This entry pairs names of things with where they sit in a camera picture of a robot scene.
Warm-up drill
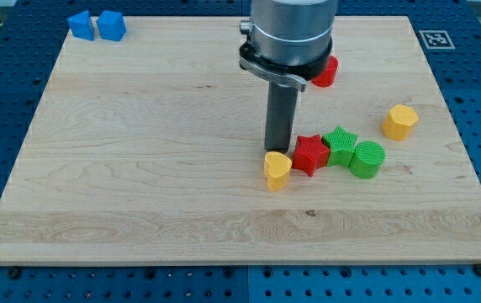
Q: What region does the green cylinder block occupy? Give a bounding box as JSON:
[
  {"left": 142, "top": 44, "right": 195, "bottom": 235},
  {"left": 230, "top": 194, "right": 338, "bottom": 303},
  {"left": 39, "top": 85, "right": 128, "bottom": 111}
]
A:
[{"left": 349, "top": 141, "right": 386, "bottom": 179}]

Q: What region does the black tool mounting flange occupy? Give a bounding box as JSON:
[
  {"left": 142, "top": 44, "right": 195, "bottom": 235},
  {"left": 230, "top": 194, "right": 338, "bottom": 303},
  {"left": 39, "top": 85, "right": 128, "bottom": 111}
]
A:
[{"left": 239, "top": 41, "right": 333, "bottom": 92}]

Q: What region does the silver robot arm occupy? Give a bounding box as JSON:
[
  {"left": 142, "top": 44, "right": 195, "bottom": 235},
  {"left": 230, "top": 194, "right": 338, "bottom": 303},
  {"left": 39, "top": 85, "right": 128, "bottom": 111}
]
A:
[{"left": 239, "top": 0, "right": 339, "bottom": 153}]

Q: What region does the red star block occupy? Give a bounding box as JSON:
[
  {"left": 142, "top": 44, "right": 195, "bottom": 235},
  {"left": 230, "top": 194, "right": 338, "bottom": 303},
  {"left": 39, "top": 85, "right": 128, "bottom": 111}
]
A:
[{"left": 292, "top": 135, "right": 330, "bottom": 177}]

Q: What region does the fiducial marker tag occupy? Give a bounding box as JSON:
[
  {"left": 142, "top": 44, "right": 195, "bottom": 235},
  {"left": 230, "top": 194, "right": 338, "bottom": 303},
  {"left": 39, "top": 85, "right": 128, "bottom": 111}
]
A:
[{"left": 419, "top": 29, "right": 455, "bottom": 50}]

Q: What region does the yellow hexagon block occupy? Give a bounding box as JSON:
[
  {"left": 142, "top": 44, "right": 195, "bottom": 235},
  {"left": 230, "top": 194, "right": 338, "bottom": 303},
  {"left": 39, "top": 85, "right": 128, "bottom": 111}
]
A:
[{"left": 382, "top": 104, "right": 419, "bottom": 141}]

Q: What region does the blue block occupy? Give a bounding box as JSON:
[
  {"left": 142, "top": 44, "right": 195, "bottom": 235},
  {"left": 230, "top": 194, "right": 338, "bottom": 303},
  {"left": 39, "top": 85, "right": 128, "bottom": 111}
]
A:
[
  {"left": 96, "top": 10, "right": 126, "bottom": 41},
  {"left": 67, "top": 10, "right": 95, "bottom": 41}
]

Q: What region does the yellow heart block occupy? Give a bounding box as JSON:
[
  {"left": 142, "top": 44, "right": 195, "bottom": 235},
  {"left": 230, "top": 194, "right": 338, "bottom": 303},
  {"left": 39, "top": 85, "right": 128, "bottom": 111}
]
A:
[{"left": 263, "top": 151, "right": 292, "bottom": 192}]

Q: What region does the wooden board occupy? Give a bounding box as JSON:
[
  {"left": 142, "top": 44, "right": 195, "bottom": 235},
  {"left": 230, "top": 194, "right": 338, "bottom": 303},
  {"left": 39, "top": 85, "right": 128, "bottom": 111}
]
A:
[{"left": 0, "top": 16, "right": 481, "bottom": 267}]

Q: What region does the green star block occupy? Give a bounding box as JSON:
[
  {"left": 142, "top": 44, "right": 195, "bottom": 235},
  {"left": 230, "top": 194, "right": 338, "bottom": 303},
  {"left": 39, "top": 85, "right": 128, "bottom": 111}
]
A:
[{"left": 322, "top": 126, "right": 357, "bottom": 167}]

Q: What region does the blue block left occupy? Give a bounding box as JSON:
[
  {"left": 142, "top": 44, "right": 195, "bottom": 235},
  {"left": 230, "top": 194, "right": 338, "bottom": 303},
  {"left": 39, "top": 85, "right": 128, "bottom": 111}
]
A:
[{"left": 67, "top": 10, "right": 95, "bottom": 41}]

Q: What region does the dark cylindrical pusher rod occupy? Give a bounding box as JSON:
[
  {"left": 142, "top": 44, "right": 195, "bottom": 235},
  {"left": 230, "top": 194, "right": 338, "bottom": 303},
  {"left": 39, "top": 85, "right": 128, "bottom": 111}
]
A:
[{"left": 264, "top": 82, "right": 298, "bottom": 153}]

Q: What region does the blue block right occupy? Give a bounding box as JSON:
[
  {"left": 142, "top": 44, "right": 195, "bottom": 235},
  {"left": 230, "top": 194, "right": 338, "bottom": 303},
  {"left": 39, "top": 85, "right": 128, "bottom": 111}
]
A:
[{"left": 96, "top": 10, "right": 126, "bottom": 41}]

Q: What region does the red block behind arm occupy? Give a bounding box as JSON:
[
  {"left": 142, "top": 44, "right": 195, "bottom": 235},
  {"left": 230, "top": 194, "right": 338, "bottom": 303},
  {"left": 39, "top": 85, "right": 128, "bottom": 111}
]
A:
[{"left": 312, "top": 56, "right": 339, "bottom": 88}]

